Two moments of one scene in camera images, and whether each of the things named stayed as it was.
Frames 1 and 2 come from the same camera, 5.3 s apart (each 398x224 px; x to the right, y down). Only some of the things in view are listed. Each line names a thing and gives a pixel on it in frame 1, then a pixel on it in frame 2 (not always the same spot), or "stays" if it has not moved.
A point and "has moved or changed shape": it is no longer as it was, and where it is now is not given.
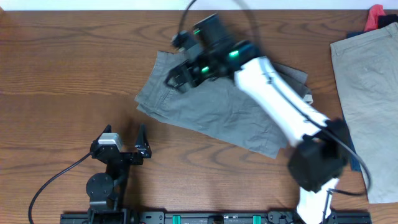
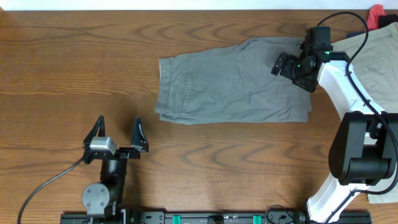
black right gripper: (182, 70) to (308, 86)
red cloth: (372, 22) stays
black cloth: (384, 20) stays
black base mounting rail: (216, 218) stays
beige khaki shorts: (365, 71) stays
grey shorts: (219, 107) has moved or changed shape
